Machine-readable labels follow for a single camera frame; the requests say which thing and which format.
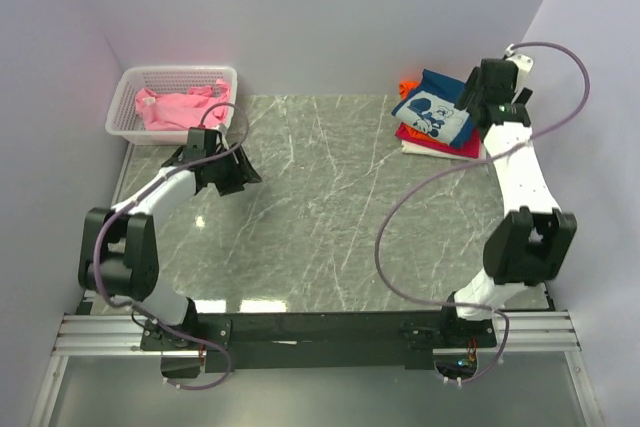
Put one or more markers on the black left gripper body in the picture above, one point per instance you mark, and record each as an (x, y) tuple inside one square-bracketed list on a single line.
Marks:
[(227, 174)]

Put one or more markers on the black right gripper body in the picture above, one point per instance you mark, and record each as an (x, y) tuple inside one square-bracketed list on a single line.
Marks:
[(470, 82)]

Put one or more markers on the navy blue t shirt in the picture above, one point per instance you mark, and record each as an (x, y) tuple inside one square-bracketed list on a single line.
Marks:
[(430, 109)]

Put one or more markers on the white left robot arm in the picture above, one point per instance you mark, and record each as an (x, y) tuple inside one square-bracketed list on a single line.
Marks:
[(119, 255)]

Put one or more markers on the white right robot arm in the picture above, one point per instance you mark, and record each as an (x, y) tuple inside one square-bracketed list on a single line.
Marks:
[(530, 244)]

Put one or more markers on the folded magenta t shirt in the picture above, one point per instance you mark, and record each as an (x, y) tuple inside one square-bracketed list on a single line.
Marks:
[(416, 143)]

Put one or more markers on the folded orange t shirt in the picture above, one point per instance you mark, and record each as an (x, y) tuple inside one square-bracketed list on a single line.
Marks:
[(404, 88)]

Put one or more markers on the pink t shirt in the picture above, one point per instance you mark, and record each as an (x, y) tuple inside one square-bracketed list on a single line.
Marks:
[(200, 106)]

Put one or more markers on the folded white t shirt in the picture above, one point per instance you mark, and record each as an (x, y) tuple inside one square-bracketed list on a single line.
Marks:
[(471, 152)]

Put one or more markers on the white perforated plastic basket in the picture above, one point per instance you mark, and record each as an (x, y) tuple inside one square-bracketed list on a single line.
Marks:
[(122, 119)]

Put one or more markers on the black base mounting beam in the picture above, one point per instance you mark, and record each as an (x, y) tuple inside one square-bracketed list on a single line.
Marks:
[(251, 341)]

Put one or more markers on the aluminium extrusion rail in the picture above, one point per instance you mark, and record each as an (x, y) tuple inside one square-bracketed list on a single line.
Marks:
[(116, 335)]

